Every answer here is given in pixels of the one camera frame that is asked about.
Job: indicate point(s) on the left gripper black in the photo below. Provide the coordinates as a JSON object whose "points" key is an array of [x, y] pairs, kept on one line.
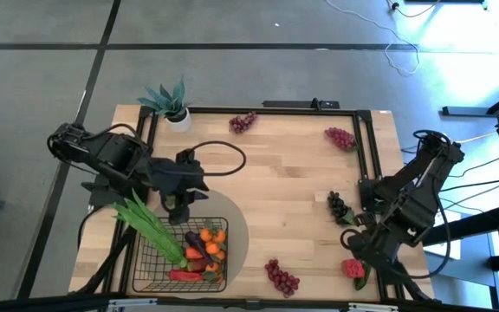
{"points": [[176, 177]]}

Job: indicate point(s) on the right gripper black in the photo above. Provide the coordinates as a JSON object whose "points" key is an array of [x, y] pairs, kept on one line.
{"points": [[373, 247]]}

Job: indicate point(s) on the green striped vegetable toy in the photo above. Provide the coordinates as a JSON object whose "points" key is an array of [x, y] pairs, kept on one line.
{"points": [[170, 202]]}

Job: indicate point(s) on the dark purple eggplant toy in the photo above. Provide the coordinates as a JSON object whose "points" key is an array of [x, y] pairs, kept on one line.
{"points": [[194, 240]]}

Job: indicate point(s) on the green leafy vegetable toy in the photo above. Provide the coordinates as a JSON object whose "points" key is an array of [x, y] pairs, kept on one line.
{"points": [[154, 229]]}

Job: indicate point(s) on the black grape bunch toy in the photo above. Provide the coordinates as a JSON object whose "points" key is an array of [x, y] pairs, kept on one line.
{"points": [[337, 207]]}

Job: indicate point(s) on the red and green pepper toy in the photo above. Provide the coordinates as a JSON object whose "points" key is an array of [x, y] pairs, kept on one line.
{"points": [[197, 265]]}

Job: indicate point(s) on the red chili pepper toy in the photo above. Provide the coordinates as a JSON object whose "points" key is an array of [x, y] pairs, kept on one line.
{"points": [[184, 276]]}

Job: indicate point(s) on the red grape bunch toy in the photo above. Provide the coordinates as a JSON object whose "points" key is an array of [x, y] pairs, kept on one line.
{"points": [[280, 277], [341, 138]]}

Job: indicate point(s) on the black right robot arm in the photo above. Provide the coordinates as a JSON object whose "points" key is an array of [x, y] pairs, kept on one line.
{"points": [[427, 173]]}

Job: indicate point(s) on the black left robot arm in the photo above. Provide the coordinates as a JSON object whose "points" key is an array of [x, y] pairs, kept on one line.
{"points": [[111, 156]]}

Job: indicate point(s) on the round grey placemat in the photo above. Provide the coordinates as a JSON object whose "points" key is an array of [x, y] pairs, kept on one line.
{"points": [[236, 225]]}

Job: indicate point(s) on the artificial plant in white pot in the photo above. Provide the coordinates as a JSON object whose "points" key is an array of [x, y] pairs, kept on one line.
{"points": [[179, 121]]}

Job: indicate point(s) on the purple grape bunch toy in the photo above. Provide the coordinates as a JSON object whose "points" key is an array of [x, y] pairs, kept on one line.
{"points": [[241, 124]]}

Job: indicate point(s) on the black beam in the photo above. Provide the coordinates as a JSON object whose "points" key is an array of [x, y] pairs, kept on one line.
{"points": [[483, 221]]}

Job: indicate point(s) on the black mounting bar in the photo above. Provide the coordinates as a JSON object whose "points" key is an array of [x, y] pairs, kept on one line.
{"points": [[293, 104]]}

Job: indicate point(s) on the black stand foot bar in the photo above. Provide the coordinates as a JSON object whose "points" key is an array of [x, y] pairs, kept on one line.
{"points": [[470, 111]]}

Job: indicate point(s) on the small black camera box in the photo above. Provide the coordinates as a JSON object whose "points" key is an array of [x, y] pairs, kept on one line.
{"points": [[253, 303]]}

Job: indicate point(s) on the black aluminium table frame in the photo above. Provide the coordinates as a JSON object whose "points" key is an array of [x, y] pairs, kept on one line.
{"points": [[275, 111]]}

